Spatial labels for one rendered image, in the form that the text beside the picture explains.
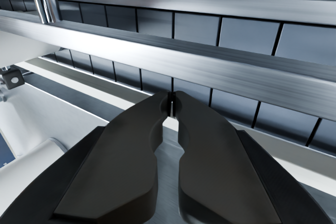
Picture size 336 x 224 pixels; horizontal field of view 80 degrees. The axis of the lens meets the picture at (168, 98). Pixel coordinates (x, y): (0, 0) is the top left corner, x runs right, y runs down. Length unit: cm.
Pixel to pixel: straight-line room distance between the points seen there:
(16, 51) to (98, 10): 10
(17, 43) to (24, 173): 27
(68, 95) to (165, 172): 21
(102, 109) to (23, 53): 13
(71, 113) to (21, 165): 16
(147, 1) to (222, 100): 10
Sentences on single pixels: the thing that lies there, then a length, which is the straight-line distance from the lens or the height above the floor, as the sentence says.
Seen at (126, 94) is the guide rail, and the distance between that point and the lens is 20.
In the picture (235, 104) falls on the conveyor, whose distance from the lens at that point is 17.
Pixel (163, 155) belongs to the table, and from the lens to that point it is 35.
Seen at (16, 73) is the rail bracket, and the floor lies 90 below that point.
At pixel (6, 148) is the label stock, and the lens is 69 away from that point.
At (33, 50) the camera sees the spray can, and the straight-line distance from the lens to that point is 28.
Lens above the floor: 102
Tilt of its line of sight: 46 degrees down
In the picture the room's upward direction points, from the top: 129 degrees counter-clockwise
